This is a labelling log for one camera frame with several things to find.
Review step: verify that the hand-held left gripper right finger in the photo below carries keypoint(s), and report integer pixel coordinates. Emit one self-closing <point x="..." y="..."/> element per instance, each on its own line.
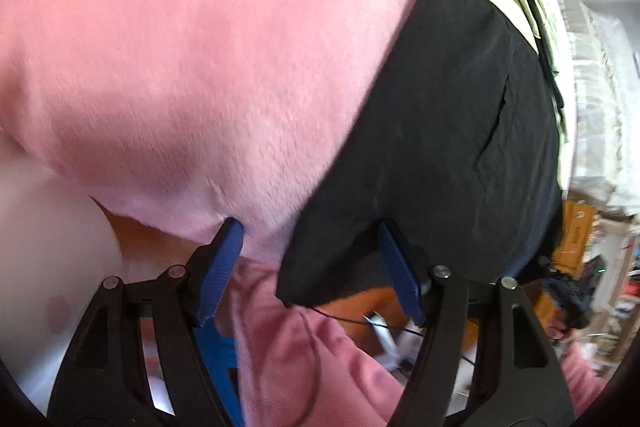
<point x="402" y="277"/>

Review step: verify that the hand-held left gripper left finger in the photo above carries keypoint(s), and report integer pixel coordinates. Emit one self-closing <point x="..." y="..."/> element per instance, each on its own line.
<point x="220" y="272"/>

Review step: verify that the green and black hooded jacket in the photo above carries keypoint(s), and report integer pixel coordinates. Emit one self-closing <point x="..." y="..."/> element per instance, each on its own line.
<point x="440" y="107"/>

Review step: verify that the wooden drawer cabinet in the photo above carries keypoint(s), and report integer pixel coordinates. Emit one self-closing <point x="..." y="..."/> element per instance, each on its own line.
<point x="580" y="232"/>

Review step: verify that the person's pink trousers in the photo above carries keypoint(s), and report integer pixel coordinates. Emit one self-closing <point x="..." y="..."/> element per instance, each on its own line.
<point x="300" y="357"/>

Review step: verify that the pink plush bed blanket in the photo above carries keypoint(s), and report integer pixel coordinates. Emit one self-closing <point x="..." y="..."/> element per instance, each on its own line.
<point x="200" y="57"/>

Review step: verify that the lace-covered furniture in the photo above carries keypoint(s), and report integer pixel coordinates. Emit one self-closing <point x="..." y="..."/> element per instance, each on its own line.
<point x="605" y="82"/>

